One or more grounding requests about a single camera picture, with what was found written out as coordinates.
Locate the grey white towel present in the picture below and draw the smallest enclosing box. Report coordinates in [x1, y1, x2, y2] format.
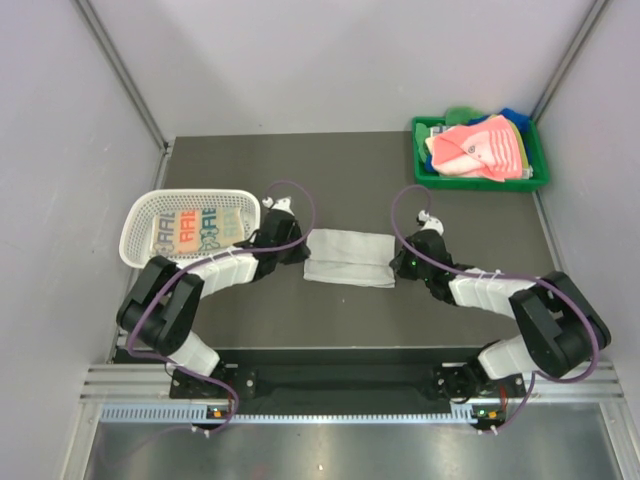
[303, 229, 395, 289]

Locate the colourful rabbit print towel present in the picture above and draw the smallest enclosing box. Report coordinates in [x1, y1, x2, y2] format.
[150, 207, 244, 257]

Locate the pink striped towel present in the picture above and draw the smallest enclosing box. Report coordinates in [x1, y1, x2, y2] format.
[429, 115, 524, 182]

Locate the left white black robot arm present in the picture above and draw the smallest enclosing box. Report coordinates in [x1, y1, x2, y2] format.
[116, 208, 310, 397]

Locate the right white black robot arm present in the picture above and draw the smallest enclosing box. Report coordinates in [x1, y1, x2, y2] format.
[390, 228, 611, 396]

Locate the green plastic bin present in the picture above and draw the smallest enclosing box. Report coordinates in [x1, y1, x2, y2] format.
[411, 116, 550, 193]

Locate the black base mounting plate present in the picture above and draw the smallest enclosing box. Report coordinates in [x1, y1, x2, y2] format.
[170, 363, 525, 409]

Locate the green cloth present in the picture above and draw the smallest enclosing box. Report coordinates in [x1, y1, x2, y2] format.
[444, 106, 485, 126]

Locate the blue cloth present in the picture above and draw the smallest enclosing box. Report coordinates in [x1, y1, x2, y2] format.
[499, 108, 530, 130]

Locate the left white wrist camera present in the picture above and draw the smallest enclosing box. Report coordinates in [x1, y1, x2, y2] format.
[261, 196, 293, 214]

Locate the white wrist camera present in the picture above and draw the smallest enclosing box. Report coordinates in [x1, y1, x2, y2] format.
[261, 196, 293, 214]
[417, 210, 444, 236]

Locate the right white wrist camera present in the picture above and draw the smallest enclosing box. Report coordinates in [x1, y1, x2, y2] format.
[417, 210, 444, 236]

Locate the grey slotted cable duct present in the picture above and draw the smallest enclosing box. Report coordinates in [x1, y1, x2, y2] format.
[100, 404, 501, 425]

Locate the aluminium frame rail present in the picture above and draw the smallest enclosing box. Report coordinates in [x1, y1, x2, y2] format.
[79, 363, 191, 401]

